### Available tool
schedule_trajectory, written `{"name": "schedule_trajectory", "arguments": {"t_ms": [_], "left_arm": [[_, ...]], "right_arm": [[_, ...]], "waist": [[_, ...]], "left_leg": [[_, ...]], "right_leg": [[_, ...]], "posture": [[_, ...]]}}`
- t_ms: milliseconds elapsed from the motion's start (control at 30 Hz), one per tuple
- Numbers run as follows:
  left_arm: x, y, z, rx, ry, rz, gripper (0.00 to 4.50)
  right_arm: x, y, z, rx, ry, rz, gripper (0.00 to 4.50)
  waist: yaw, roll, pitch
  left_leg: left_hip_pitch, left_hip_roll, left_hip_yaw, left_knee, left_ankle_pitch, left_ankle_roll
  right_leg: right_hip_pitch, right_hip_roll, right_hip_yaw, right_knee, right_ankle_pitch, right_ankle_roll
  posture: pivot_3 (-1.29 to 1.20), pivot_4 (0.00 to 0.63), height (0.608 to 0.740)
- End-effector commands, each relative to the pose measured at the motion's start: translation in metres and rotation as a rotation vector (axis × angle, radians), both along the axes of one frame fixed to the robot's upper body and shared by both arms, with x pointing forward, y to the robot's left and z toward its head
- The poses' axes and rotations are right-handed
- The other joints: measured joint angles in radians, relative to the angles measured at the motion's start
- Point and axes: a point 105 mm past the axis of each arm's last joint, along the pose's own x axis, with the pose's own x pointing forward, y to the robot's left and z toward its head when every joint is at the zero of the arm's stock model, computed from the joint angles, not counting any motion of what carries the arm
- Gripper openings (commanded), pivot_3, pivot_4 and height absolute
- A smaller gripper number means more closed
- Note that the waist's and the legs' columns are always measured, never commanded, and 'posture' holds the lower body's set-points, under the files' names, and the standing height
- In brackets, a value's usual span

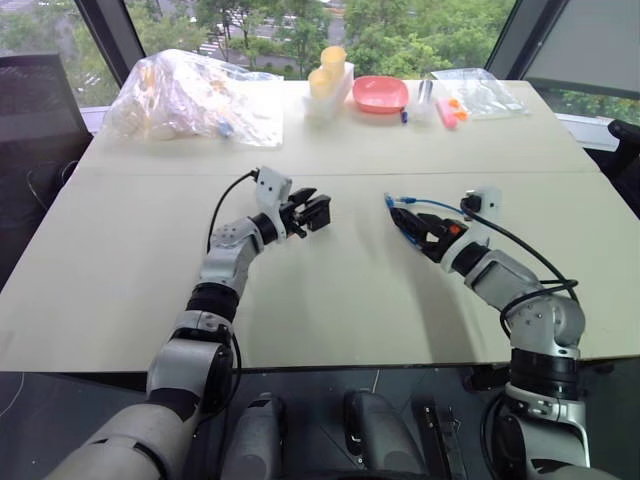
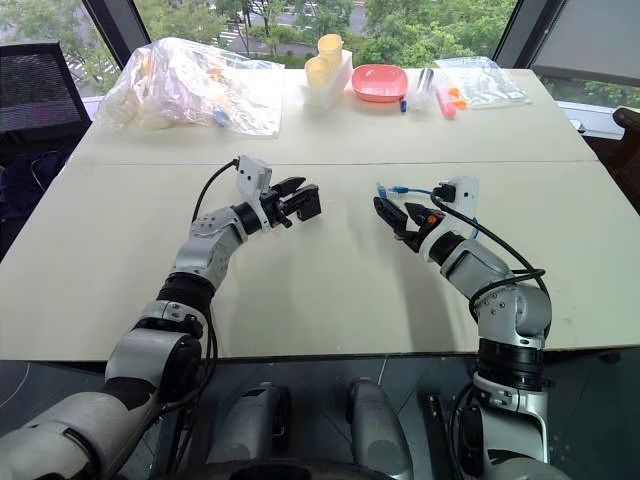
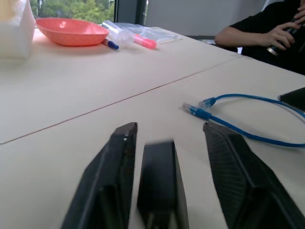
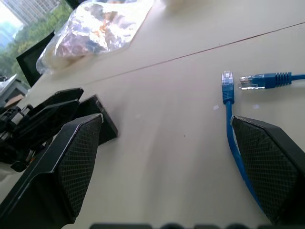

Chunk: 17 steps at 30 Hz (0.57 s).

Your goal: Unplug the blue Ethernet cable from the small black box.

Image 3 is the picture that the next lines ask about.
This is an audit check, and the black bottle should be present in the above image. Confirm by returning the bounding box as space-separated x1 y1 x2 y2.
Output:
266 18 305 57

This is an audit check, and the person's right hand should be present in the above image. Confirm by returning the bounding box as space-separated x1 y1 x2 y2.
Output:
263 21 299 51

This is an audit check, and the coral plastic bowl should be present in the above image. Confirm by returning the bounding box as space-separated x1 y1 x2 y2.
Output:
35 18 110 47

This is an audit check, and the white plastic container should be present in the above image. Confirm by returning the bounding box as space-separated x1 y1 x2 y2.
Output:
0 0 37 61

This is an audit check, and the blue Ethernet cable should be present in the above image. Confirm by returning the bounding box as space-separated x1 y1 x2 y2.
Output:
183 94 305 148

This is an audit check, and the person's left hand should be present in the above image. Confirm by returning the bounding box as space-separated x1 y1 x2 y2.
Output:
294 4 305 27

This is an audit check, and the black flat device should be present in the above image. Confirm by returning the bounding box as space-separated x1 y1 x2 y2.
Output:
277 87 305 112

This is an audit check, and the person in black shirt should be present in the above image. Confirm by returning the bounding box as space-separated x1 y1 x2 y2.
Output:
215 0 305 76

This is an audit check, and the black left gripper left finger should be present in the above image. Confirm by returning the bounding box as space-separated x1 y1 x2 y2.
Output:
61 122 138 229

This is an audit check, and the dark window frame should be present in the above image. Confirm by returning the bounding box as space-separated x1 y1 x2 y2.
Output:
113 0 149 25

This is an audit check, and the small black box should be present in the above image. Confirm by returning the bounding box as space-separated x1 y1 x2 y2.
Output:
136 140 190 229

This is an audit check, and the pink marker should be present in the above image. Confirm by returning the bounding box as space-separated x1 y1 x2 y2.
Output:
133 33 158 50

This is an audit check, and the blue pen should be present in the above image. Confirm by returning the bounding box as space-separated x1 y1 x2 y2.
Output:
102 39 120 51

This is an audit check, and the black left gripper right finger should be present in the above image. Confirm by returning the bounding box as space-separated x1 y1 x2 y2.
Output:
203 122 305 229

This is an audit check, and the clear plastic bag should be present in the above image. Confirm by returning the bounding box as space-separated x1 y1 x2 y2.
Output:
116 22 182 45

